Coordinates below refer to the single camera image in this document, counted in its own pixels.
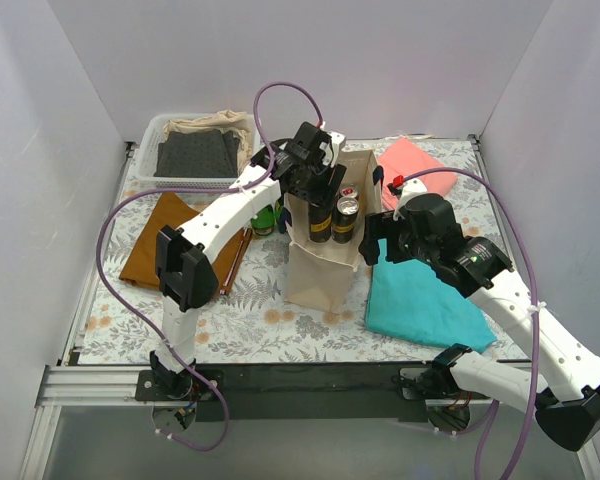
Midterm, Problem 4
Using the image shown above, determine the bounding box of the aluminium frame rail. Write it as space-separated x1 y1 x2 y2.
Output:
19 365 143 479

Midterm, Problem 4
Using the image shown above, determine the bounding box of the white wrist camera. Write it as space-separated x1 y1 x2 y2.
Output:
318 121 346 167
387 175 428 220

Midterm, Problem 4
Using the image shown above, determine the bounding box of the beige canvas tote bag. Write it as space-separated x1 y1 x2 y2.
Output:
284 150 383 312

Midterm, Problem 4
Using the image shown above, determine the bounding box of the green Perrier bottle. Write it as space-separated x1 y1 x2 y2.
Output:
274 199 287 234
251 205 275 237

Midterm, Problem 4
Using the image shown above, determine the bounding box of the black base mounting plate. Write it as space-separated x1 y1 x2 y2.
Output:
135 361 486 424

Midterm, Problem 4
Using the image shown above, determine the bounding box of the beige crumpled cloth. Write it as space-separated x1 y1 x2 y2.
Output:
163 109 255 173

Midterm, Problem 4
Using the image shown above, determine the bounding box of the teal folded cloth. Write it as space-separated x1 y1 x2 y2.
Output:
365 240 497 353

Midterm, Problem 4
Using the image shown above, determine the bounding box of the brown folded cloth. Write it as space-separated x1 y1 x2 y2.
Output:
119 193 253 297

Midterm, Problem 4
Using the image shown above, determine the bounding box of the dark grey dotted cloth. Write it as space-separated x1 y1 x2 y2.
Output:
154 129 240 178

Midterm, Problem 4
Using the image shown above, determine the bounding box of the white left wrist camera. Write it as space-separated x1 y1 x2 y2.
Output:
318 121 346 167

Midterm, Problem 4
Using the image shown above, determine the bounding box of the white plastic basket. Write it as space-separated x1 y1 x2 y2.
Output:
135 113 262 189

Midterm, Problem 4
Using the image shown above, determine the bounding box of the floral patterned table mat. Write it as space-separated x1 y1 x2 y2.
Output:
71 138 526 365

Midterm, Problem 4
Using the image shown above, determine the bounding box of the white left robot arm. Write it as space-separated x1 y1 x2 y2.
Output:
150 122 346 400

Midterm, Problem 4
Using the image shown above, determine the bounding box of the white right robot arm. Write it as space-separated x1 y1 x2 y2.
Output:
359 193 600 451

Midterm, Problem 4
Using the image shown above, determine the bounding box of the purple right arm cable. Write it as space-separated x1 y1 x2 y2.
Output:
404 167 541 480

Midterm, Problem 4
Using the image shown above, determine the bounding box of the dark can silver pull-tab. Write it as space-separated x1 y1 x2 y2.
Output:
331 196 359 244

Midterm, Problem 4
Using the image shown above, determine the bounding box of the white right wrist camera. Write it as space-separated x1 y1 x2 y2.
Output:
387 175 428 220

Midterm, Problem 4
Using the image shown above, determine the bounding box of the red tab can right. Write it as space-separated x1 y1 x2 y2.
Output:
339 184 359 199

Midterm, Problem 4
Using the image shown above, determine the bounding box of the dark can dented lid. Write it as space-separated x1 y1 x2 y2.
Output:
308 203 333 243

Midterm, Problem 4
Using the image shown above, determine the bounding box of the pink folded cloth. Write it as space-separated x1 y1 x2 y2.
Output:
377 139 457 210

